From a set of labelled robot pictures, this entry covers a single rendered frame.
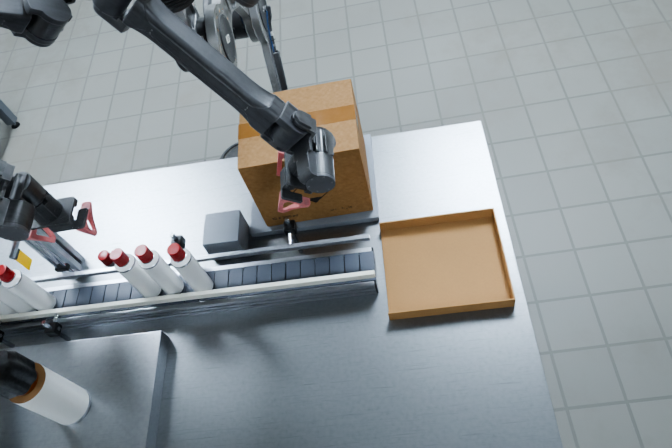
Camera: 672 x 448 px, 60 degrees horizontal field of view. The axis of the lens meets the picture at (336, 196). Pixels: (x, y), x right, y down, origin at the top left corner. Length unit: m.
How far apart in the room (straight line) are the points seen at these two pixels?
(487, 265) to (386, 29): 2.14
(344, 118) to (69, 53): 2.92
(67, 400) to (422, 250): 0.91
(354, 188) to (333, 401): 0.52
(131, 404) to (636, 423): 1.62
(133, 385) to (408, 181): 0.89
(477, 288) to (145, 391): 0.83
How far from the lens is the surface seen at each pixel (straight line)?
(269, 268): 1.54
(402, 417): 1.40
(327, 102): 1.51
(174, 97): 3.46
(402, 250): 1.55
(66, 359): 1.68
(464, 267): 1.52
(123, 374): 1.58
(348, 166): 1.44
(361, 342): 1.46
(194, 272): 1.47
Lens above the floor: 2.18
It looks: 54 degrees down
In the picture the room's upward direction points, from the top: 17 degrees counter-clockwise
